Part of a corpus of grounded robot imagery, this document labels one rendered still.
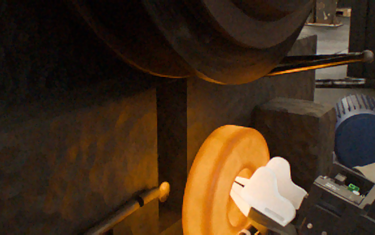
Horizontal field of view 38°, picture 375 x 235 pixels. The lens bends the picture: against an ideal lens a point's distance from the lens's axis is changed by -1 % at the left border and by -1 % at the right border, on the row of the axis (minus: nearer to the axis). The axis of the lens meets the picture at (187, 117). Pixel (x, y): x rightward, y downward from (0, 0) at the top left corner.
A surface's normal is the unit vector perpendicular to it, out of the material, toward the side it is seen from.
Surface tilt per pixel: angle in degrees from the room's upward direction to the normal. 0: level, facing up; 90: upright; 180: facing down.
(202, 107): 90
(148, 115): 90
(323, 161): 90
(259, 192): 89
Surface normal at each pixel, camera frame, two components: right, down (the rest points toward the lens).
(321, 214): -0.53, 0.23
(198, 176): -0.44, -0.34
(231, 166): 0.85, 0.14
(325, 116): 0.79, -0.24
